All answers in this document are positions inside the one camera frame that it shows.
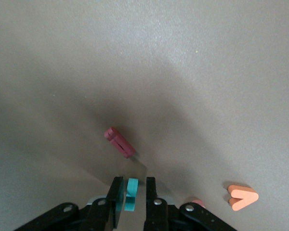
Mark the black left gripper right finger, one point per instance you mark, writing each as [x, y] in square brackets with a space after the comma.
[153, 192]

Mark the pink letter y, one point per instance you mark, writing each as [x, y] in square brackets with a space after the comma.
[197, 201]

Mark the brown paper table cover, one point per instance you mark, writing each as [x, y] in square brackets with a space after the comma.
[62, 72]

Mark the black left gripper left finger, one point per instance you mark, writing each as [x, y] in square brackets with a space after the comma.
[115, 192]

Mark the orange letter v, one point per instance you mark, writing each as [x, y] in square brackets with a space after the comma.
[243, 198]

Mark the teal letter c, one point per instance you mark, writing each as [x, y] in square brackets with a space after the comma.
[132, 190]

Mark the dark red letter l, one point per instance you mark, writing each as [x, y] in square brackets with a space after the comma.
[119, 142]

